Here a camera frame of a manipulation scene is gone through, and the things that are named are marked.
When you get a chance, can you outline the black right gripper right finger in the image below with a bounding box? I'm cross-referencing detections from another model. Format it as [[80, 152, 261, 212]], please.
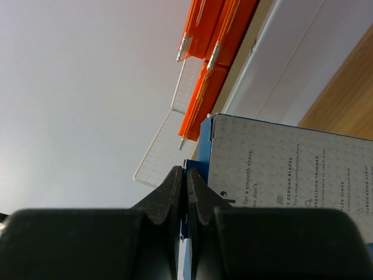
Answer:
[[186, 169, 372, 279]]

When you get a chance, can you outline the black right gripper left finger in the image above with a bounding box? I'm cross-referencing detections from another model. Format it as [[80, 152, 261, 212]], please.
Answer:
[[1, 166, 182, 279]]

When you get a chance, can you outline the Harry's box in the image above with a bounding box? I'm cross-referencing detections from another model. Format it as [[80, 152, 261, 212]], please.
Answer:
[[184, 114, 372, 279]]

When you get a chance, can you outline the orange Gillette box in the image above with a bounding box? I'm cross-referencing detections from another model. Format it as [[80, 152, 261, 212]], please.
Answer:
[[176, 0, 225, 62], [206, 0, 258, 71], [178, 60, 229, 151]]

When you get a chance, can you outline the white wire wooden shelf rack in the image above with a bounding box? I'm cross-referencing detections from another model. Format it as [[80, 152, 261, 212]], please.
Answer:
[[134, 1, 372, 187]]

